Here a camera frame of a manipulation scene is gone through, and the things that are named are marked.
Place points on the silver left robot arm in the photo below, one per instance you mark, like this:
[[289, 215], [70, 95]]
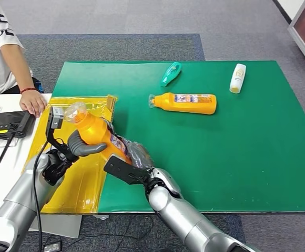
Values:
[[18, 205]]

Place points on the grey power adapter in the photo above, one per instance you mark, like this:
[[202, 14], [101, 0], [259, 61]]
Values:
[[53, 247]]

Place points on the black device with antenna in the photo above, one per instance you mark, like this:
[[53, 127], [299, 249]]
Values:
[[8, 123]]

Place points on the green table mat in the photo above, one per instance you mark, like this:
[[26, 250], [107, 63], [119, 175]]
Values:
[[247, 146]]

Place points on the dark grey floor rug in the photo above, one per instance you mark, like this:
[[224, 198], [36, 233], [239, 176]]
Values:
[[116, 48]]

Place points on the white plastic bottle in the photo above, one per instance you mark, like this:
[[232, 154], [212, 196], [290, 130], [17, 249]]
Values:
[[237, 78]]

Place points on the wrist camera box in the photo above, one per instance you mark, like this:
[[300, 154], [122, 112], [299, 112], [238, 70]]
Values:
[[56, 118], [123, 170]]

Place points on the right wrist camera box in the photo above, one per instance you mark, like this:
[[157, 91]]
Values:
[[123, 170]]

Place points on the person's hand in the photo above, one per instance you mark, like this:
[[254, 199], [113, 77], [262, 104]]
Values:
[[32, 102]]

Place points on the orange bottle with clear cap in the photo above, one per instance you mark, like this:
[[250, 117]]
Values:
[[95, 130], [189, 104]]

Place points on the blue black chair part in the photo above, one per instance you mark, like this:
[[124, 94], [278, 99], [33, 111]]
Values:
[[38, 86]]

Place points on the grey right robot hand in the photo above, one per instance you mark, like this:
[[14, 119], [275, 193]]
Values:
[[141, 156]]

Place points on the teal plastic bottle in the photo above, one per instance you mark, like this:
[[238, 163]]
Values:
[[170, 74]]

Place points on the person's forearm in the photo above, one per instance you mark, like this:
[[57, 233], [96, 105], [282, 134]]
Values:
[[17, 67]]

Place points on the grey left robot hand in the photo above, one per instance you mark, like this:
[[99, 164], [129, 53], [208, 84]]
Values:
[[85, 149]]

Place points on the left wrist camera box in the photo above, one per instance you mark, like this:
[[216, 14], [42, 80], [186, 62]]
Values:
[[56, 118]]

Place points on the yellow plastic-wrapped board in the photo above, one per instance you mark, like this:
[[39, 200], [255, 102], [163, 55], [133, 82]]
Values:
[[81, 188]]

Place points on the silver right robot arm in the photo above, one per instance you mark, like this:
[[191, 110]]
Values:
[[194, 222]]

